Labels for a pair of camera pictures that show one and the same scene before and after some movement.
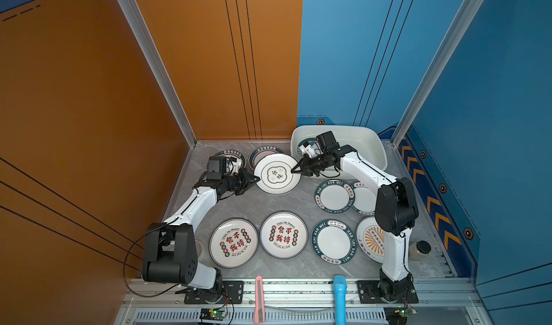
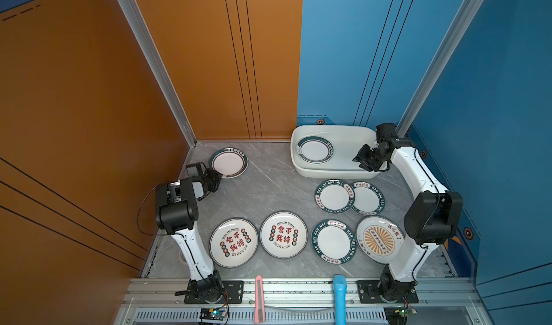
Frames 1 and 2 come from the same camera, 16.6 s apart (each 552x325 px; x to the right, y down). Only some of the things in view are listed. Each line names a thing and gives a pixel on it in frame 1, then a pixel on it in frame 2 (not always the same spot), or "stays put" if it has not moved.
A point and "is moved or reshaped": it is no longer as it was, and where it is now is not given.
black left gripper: x=246 y=184 → x=216 y=178
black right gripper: x=305 y=165 → x=361 y=157
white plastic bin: x=366 y=141 stays put
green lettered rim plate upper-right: x=364 y=201 stays put
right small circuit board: x=405 y=311 stays put
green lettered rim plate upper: x=335 y=196 stays put
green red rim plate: x=259 y=152 is moved or reshaped
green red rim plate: x=234 y=160 stays put
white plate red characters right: x=284 y=235 stays put
